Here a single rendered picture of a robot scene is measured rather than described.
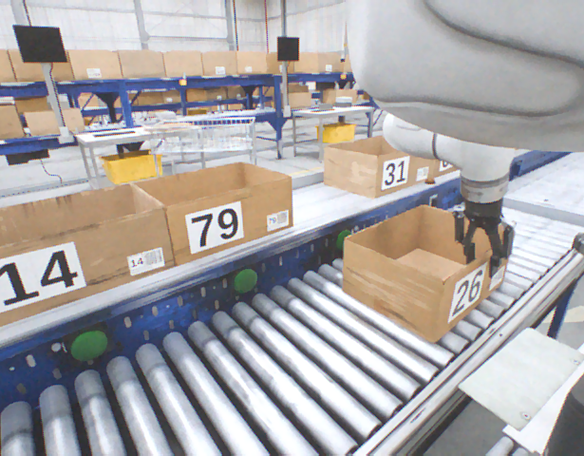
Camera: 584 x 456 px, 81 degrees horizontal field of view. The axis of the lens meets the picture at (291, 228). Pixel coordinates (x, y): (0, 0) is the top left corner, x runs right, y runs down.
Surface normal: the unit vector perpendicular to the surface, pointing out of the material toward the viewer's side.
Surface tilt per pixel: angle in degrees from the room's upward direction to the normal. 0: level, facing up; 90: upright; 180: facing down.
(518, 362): 0
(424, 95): 134
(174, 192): 89
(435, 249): 90
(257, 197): 90
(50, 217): 90
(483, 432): 0
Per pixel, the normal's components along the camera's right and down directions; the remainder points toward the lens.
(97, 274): 0.62, 0.32
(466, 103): -0.39, 0.88
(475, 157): -0.57, 0.63
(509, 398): -0.03, -0.91
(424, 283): -0.76, 0.29
